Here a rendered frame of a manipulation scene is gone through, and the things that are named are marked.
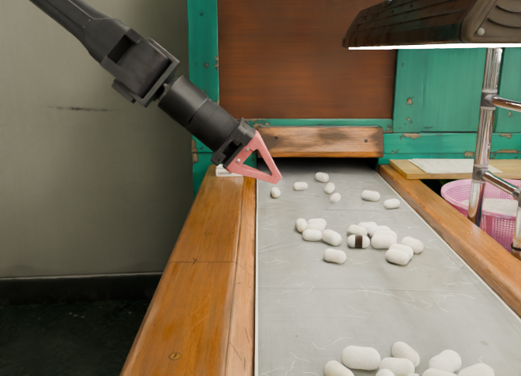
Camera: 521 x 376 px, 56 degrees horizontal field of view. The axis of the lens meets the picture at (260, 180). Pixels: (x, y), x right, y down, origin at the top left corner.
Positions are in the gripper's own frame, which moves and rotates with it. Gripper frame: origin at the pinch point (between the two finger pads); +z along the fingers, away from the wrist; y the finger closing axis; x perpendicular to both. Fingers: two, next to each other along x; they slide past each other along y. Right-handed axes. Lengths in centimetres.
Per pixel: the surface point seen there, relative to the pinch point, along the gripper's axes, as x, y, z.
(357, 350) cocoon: 3.0, -29.3, 11.9
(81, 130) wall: 54, 121, -49
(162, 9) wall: -2, 123, -52
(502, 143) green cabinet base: -35, 49, 46
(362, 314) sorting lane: 2.7, -19.2, 15.0
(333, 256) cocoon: 2.5, -5.5, 13.0
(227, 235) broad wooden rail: 11.4, -0.5, 0.4
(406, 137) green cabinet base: -21, 49, 27
